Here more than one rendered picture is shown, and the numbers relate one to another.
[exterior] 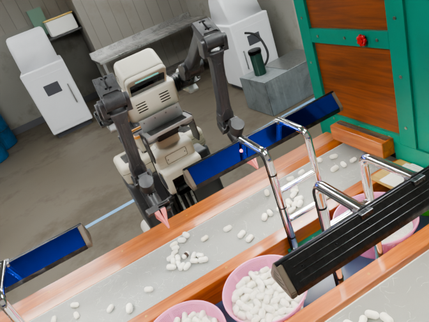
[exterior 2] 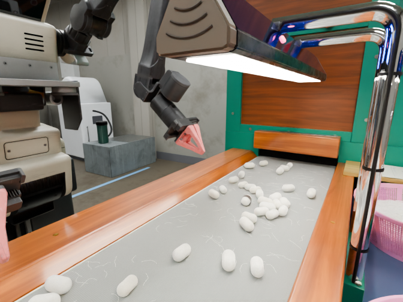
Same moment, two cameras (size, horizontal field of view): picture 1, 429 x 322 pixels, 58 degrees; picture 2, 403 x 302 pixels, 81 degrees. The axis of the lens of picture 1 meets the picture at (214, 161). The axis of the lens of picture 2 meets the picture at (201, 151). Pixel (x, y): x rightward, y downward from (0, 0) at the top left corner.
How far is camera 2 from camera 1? 118 cm
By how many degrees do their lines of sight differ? 41
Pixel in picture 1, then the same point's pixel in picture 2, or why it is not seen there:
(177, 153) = (31, 144)
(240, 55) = (84, 129)
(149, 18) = not seen: outside the picture
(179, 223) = (35, 254)
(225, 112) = (158, 63)
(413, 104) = not seen: hidden behind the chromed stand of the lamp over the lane
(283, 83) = (123, 151)
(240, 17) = (89, 100)
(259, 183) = (193, 184)
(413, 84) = not seen: hidden behind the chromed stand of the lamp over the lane
